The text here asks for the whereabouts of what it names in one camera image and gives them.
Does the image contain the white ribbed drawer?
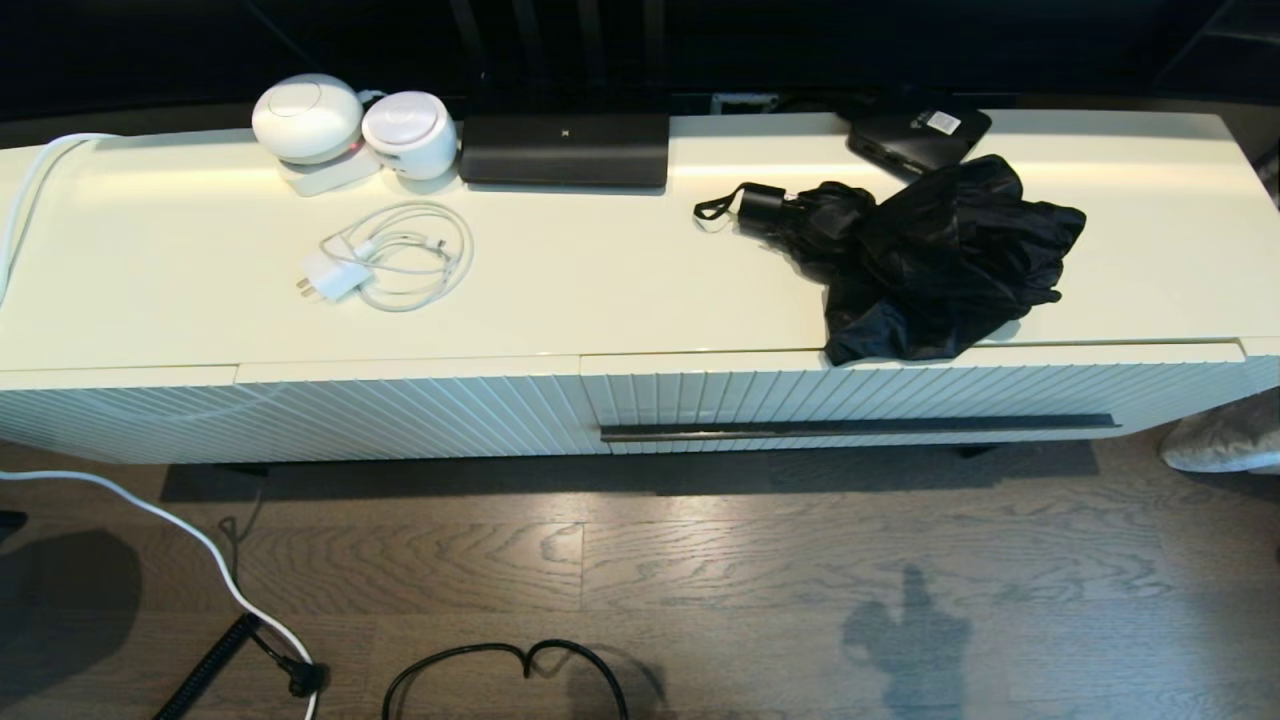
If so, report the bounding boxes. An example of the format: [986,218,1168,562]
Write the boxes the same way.
[580,340,1246,457]

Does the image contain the black folding umbrella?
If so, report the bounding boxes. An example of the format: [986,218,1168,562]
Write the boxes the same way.
[693,153,1088,368]

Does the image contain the white ribbed TV cabinet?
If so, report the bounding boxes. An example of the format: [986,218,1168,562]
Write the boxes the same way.
[0,108,1280,466]

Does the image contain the black router box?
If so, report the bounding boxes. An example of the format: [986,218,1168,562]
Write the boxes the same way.
[460,112,671,190]

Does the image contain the white ribbed cabinet front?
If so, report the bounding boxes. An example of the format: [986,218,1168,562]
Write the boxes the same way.
[0,365,241,465]
[238,357,601,461]

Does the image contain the white charger plug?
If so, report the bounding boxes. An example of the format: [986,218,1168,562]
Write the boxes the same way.
[296,249,376,302]

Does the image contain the small white round device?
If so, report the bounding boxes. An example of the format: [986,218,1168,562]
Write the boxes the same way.
[362,91,460,182]

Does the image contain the black set-top box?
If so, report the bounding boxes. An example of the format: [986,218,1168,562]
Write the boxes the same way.
[847,107,993,176]

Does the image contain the white flat device base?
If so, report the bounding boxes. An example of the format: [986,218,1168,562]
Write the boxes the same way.
[279,149,383,197]

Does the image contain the large white round device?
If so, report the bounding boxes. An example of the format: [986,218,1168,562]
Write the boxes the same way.
[252,73,365,166]

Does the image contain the grey fabric cushion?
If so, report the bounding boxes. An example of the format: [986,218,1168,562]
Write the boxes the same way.
[1158,388,1280,476]

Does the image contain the white coiled charging cable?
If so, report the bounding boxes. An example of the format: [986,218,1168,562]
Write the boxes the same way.
[322,201,475,313]

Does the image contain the black cable loop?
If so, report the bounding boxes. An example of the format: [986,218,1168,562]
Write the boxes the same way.
[382,640,629,720]

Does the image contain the thick white cable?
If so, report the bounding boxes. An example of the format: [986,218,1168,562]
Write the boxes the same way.
[0,468,321,720]
[0,131,123,306]

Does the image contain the black coiled cable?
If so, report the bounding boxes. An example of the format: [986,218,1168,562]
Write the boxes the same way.
[153,612,331,720]

